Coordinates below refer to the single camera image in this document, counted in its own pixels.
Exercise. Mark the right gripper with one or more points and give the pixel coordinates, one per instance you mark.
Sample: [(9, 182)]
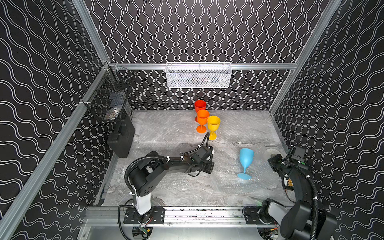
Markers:
[(272, 160)]

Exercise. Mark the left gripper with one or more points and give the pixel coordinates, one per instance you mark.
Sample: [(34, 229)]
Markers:
[(208, 163)]

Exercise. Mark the blue plastic wine glass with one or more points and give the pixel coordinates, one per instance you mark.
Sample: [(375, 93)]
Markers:
[(246, 157)]

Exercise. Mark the yellow plastic wine glass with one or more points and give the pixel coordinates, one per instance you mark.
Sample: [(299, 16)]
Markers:
[(213, 125)]

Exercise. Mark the orange plastic wine glass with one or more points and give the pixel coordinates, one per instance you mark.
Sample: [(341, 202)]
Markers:
[(202, 118)]

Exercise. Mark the red plastic wine glass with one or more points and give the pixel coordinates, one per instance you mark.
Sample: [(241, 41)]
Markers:
[(200, 105)]

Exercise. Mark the bubble blue glass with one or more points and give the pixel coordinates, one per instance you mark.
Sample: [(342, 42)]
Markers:
[(227, 166)]

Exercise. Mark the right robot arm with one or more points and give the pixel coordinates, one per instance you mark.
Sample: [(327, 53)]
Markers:
[(306, 219)]

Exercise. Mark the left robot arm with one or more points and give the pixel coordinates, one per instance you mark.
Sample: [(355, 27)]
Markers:
[(144, 174)]

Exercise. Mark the white tape roll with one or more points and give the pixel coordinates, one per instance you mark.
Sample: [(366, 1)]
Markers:
[(271, 153)]

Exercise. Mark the black battery charger box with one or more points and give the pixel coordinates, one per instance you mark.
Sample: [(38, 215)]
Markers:
[(287, 184)]

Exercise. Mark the black speaker box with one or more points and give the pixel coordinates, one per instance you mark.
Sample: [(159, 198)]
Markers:
[(120, 141)]

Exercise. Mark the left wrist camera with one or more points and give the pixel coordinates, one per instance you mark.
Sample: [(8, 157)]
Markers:
[(203, 154)]

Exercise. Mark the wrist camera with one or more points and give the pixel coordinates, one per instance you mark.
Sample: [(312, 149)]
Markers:
[(298, 154), (203, 154)]

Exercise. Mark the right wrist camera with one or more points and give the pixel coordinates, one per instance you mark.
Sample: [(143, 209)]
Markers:
[(298, 154)]

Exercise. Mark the white wire mesh basket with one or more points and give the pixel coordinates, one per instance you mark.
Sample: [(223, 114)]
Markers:
[(198, 75)]

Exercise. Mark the black wire mesh basket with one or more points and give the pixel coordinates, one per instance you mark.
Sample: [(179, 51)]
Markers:
[(108, 102)]

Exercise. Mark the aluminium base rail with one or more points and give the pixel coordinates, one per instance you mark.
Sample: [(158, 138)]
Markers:
[(191, 217)]

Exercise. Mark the aluminium frame corner post left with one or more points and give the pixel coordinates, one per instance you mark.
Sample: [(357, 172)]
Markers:
[(92, 30)]

